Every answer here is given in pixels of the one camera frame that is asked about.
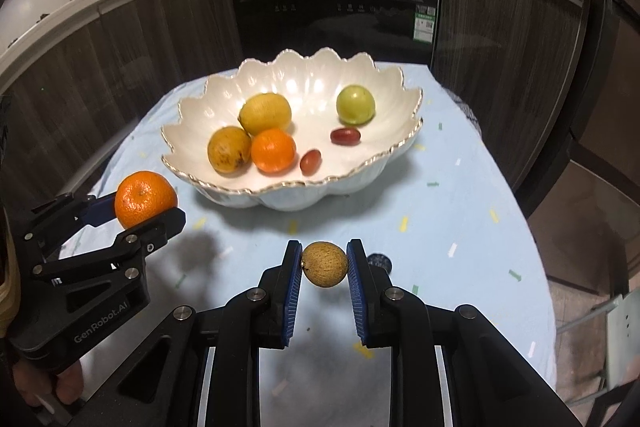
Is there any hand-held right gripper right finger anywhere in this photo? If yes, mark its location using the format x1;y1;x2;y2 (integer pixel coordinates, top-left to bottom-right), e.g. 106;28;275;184
346;238;583;427

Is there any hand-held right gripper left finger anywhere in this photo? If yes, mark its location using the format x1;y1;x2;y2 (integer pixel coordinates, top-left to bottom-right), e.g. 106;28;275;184
75;239;304;427

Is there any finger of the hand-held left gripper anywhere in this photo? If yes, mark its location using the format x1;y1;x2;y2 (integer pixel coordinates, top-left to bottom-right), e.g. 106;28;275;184
24;193;121;253
31;206;187;288

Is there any orange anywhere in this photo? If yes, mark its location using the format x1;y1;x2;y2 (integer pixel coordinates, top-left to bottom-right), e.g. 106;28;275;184
114;170;178;230
251;128;297;174

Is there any small brown round fruit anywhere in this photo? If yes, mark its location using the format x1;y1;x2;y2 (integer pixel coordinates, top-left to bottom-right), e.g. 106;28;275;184
301;241;348;289

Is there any yellow mango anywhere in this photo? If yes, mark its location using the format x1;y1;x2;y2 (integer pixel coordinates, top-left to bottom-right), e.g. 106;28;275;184
207;126;253;174

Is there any yellow lemon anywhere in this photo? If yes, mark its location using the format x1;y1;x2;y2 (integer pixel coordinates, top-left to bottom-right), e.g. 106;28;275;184
238;93;292;135

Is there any white scalloped bowl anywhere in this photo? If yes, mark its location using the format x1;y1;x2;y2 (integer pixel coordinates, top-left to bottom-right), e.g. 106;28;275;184
160;47;425;210

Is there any green round fruit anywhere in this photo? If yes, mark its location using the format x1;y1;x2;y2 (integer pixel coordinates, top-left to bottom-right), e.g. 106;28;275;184
336;86;376;125

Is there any person's left hand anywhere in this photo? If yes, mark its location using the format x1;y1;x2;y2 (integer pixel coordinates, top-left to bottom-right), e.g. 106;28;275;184
12;359;86;408

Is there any light blue patterned tablecloth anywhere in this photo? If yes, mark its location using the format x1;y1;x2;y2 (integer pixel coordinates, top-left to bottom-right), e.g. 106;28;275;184
90;61;558;427

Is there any dark wood cabinet door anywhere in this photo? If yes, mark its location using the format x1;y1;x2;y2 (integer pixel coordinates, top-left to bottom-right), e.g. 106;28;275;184
432;0;591;198
97;0;236;108

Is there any black built-in dishwasher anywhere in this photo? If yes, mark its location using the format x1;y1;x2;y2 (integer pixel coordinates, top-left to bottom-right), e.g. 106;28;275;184
231;0;441;68

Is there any pale green folding chair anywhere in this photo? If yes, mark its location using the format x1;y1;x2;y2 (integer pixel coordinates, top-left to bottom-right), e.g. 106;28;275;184
555;292;640;408

